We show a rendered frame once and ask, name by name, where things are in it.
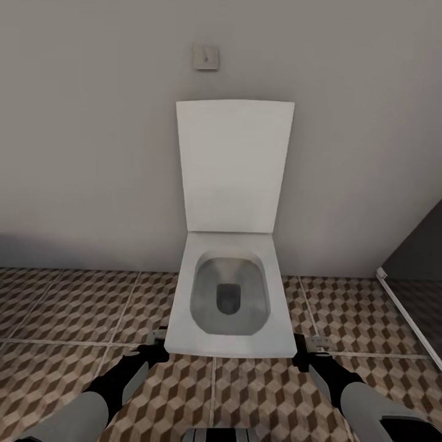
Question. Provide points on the door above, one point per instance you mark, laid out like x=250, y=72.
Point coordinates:
x=414, y=274

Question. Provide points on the mousetrap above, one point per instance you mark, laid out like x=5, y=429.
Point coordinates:
x=300, y=342
x=161, y=341

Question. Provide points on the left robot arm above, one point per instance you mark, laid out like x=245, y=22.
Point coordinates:
x=86, y=417

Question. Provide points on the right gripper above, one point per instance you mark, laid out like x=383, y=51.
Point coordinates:
x=301, y=361

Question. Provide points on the hook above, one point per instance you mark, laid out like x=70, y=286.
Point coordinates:
x=206, y=58

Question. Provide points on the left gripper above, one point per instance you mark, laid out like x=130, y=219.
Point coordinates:
x=159, y=352

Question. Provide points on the toilet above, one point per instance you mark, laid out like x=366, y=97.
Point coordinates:
x=229, y=299

